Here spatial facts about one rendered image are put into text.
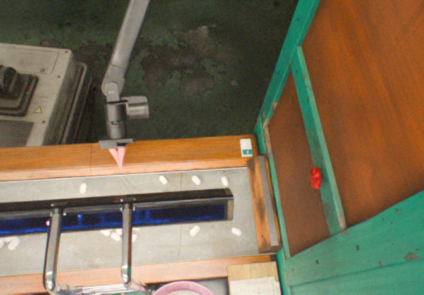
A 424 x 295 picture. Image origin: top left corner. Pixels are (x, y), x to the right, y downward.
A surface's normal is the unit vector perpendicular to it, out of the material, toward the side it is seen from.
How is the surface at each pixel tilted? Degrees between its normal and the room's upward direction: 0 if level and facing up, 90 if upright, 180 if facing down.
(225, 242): 0
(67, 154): 0
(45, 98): 0
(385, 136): 90
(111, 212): 58
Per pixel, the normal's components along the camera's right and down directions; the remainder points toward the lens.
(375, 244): -1.00, 0.05
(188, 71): 0.05, -0.44
